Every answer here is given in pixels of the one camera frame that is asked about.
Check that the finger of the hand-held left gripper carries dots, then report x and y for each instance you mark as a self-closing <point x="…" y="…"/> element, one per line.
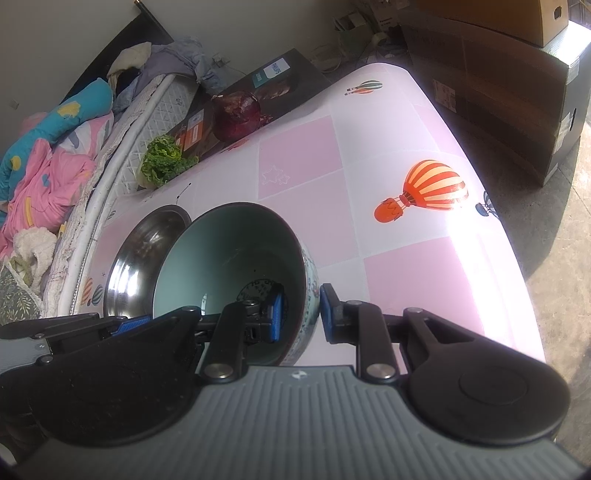
<point x="131" y="324"/>

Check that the grey leaf-print pillow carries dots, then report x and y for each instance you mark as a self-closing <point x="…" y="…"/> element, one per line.
<point x="16" y="295"/>

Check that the pink balloon-print tablecloth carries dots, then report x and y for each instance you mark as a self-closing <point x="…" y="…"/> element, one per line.
<point x="406" y="277"/>

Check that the long cardboard box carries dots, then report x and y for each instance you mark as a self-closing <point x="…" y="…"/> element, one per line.
<point x="508" y="18"/>

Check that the red cabbage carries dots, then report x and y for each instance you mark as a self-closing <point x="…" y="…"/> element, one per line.
<point x="236" y="115"/>

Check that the black headboard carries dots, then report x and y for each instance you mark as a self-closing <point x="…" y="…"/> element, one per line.
<point x="111" y="50"/>

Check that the grey lilac clothes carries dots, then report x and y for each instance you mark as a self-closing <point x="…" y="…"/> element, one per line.
<point x="175" y="60"/>

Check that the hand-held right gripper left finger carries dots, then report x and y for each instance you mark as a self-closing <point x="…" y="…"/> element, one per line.
<point x="276" y="314"/>

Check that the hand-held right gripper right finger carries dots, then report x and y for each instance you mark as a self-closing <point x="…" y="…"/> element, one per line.
<point x="328" y="318"/>

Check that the green leafy lettuce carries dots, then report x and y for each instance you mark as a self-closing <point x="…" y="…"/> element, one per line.
<point x="164" y="161"/>

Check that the blue blanket with yellow dots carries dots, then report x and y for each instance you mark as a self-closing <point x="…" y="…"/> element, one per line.
<point x="78" y="106"/>

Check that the pink printed blanket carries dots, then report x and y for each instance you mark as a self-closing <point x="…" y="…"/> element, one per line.
<point x="46" y="184"/>

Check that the cream cloth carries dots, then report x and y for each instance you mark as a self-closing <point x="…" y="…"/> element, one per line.
<point x="131" y="57"/>

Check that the teal ceramic bowl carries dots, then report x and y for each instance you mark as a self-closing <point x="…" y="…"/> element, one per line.
<point x="221" y="249"/>

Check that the large dark carton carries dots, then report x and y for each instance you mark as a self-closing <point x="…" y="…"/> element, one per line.
<point x="498" y="97"/>

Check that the stainless steel bowl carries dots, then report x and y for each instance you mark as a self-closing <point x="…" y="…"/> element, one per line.
<point x="138" y="263"/>

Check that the black flat box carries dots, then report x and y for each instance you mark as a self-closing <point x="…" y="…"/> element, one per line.
<point x="295" y="78"/>

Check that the cream fluffy garment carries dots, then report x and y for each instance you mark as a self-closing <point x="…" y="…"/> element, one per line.
<point x="34" y="249"/>

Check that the white quilted mattress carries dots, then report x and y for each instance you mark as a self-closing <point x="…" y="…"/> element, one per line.
<point x="138" y="134"/>

